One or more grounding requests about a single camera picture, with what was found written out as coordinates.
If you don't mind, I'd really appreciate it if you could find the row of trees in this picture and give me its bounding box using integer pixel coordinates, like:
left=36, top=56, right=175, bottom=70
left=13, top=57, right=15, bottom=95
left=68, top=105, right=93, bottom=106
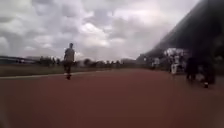
left=36, top=55, right=138, bottom=70

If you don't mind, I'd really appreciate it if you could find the red running track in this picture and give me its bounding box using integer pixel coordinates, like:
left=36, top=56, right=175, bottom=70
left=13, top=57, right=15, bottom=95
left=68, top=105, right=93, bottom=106
left=0, top=68, right=224, bottom=128

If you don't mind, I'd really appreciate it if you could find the group of people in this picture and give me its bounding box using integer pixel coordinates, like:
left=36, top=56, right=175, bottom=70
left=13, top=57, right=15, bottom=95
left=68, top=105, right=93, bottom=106
left=143, top=47, right=224, bottom=76

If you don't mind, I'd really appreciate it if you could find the white painted line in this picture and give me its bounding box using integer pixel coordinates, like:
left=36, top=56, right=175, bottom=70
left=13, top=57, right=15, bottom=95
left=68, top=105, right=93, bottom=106
left=0, top=69, right=105, bottom=80

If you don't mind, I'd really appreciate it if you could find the grass field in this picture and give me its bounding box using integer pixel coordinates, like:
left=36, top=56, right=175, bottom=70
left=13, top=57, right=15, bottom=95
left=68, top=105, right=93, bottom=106
left=0, top=63, right=134, bottom=78

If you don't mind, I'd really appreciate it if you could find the grandstand building with dark roof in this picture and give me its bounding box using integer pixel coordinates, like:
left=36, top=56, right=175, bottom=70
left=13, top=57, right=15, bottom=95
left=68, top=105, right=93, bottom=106
left=136, top=0, right=224, bottom=68

